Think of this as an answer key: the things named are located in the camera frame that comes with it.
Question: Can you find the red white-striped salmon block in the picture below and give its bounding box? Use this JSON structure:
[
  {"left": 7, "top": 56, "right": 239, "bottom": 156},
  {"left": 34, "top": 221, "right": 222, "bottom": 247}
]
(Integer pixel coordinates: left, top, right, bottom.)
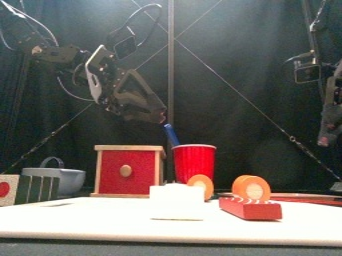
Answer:
[{"left": 217, "top": 195, "right": 283, "bottom": 221}]

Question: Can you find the blue marker pen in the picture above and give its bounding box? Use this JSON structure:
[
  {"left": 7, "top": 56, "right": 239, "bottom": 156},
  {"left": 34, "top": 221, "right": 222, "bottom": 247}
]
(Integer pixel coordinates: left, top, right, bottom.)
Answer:
[{"left": 162, "top": 123, "right": 181, "bottom": 148}]

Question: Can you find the red wooden drawer box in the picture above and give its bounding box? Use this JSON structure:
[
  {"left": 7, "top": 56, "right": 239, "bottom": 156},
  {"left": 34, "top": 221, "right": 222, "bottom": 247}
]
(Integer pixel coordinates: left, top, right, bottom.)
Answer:
[{"left": 89, "top": 144, "right": 166, "bottom": 198}]

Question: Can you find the red plastic cup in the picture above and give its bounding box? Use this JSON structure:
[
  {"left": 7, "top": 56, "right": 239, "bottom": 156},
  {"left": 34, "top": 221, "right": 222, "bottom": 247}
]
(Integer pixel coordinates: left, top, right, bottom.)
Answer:
[{"left": 170, "top": 143, "right": 217, "bottom": 185}]

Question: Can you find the flat red tray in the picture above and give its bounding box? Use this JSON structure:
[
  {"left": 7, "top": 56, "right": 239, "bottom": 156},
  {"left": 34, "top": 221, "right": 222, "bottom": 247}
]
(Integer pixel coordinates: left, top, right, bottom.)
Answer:
[{"left": 217, "top": 191, "right": 342, "bottom": 207}]

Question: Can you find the orange toy roll cylinder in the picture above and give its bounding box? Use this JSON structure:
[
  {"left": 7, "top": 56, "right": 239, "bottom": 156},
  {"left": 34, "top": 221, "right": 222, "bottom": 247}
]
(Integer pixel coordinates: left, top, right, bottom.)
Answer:
[
  {"left": 231, "top": 174, "right": 272, "bottom": 203},
  {"left": 185, "top": 173, "right": 214, "bottom": 202}
]

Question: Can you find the white speckled rice block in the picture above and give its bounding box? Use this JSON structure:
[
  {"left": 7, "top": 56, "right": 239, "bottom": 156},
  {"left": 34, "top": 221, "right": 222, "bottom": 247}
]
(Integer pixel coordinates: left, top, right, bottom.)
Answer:
[{"left": 148, "top": 184, "right": 205, "bottom": 222}]

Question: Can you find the green striped red-dot block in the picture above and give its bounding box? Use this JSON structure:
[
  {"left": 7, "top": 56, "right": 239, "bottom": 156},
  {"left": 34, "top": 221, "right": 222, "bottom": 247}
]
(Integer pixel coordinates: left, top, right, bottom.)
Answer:
[{"left": 0, "top": 174, "right": 61, "bottom": 207}]

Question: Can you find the white cutting board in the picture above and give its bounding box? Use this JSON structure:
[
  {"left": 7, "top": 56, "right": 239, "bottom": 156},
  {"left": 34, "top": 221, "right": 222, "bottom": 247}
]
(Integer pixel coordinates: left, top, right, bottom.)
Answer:
[{"left": 0, "top": 196, "right": 342, "bottom": 248}]

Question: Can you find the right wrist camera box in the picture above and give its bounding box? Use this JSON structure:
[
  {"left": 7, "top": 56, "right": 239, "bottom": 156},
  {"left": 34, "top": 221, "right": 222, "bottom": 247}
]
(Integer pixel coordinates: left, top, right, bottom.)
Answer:
[{"left": 292, "top": 62, "right": 323, "bottom": 84}]

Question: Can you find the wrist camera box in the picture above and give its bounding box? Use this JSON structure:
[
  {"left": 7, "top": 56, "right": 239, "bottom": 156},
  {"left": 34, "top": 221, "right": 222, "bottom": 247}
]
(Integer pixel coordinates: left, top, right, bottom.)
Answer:
[
  {"left": 292, "top": 62, "right": 323, "bottom": 84},
  {"left": 105, "top": 26, "right": 140, "bottom": 61}
]

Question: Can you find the vertical metal frame pole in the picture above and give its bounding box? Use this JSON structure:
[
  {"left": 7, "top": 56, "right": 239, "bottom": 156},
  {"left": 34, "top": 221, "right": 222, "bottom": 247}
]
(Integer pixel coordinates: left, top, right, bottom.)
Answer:
[{"left": 165, "top": 0, "right": 176, "bottom": 184}]

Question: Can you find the thin steel brace wire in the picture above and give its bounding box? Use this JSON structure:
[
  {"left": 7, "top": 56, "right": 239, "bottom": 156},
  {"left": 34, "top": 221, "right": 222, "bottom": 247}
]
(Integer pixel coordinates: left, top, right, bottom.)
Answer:
[
  {"left": 0, "top": 0, "right": 224, "bottom": 175},
  {"left": 132, "top": 0, "right": 342, "bottom": 182}
]

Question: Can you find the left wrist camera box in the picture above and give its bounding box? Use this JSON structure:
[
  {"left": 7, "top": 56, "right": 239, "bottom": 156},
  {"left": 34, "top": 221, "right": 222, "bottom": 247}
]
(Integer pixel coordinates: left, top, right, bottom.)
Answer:
[{"left": 105, "top": 26, "right": 140, "bottom": 61}]

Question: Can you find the black looped camera cable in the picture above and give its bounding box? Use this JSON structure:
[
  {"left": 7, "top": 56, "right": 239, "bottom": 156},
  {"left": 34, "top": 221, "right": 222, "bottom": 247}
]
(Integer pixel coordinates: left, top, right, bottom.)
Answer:
[{"left": 122, "top": 3, "right": 164, "bottom": 48}]

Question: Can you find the grey bowl with handle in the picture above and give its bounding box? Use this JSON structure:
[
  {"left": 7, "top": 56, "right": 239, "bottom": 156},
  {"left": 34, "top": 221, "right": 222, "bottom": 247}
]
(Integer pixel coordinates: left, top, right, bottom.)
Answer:
[{"left": 19, "top": 156, "right": 86, "bottom": 196}]

